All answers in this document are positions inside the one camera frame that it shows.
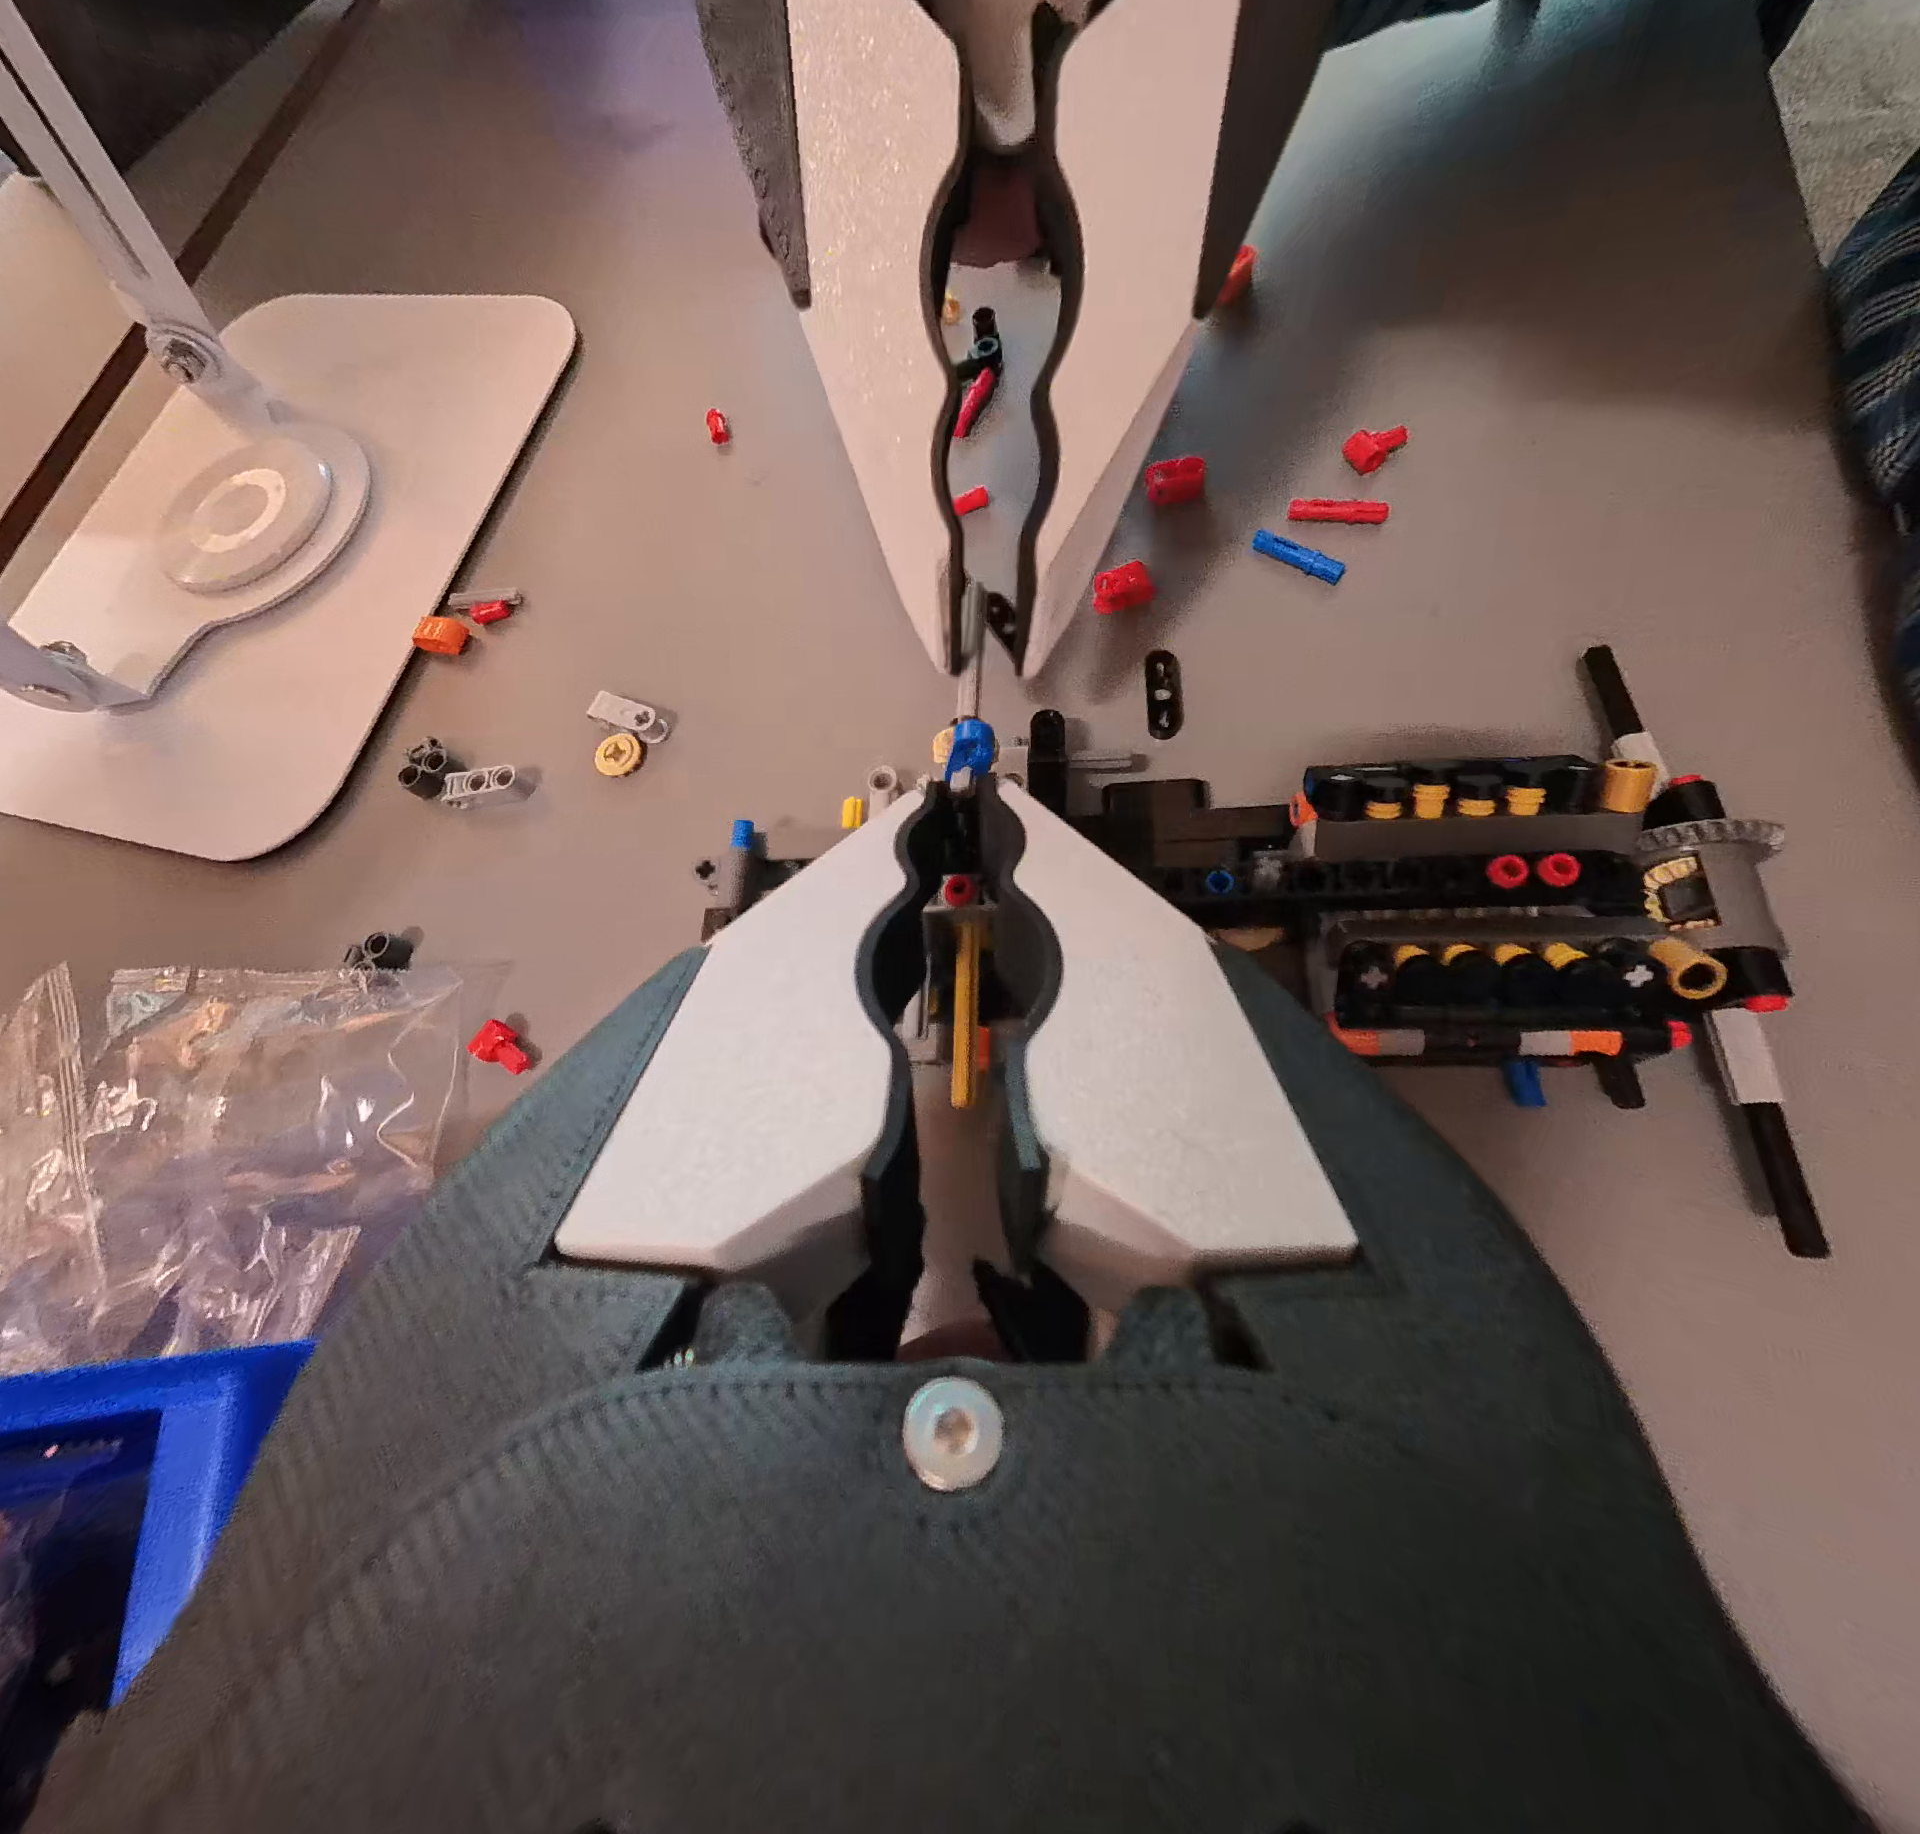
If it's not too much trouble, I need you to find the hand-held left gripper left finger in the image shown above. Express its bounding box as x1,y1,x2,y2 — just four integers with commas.
552,790,936,1323

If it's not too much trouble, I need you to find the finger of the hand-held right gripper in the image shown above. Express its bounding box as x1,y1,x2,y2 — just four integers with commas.
786,0,969,674
1017,0,1250,678

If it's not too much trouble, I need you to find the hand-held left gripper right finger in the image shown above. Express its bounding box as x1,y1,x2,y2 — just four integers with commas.
990,783,1363,1323

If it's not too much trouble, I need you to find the long lego chassis assembly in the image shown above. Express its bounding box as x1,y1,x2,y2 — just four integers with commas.
691,706,1796,1117

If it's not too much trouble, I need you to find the white book stand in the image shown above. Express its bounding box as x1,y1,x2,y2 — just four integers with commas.
0,0,575,862

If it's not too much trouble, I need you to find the empty clear plastic bag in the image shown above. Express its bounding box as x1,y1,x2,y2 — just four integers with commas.
0,961,472,1376

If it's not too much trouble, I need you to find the blue plastic bin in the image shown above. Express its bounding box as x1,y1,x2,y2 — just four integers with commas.
0,1340,323,1715

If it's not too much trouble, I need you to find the black rod with white band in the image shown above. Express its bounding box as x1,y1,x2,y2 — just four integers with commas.
1579,647,1835,1259

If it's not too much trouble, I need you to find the person's torso in plaid shirt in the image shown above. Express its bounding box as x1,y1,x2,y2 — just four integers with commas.
1823,158,1920,732

